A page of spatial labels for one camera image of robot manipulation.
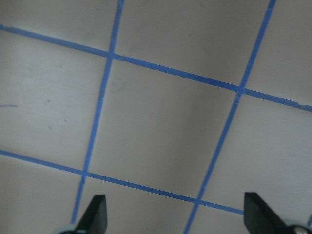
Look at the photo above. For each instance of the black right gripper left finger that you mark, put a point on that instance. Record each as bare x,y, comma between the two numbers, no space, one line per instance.
94,219

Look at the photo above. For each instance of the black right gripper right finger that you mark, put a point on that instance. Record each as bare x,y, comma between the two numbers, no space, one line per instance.
259,218

